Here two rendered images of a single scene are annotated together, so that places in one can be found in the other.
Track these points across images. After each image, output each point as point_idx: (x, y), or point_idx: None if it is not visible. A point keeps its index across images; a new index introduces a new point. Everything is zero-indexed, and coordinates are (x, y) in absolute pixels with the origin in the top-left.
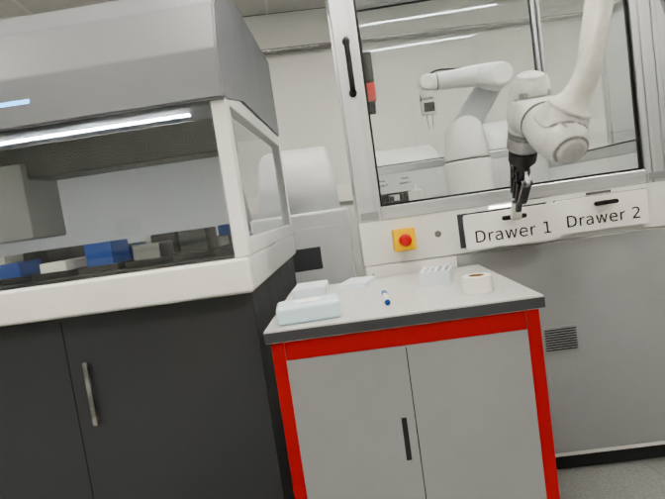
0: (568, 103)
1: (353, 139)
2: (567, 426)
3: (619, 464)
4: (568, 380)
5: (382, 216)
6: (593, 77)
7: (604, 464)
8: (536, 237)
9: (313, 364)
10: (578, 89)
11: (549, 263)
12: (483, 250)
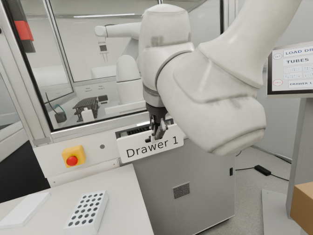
0: (241, 58)
1: (10, 76)
2: (184, 228)
3: (206, 233)
4: (185, 208)
5: (53, 140)
6: (296, 4)
7: (199, 234)
8: (168, 147)
9: None
10: (263, 30)
11: (175, 153)
12: None
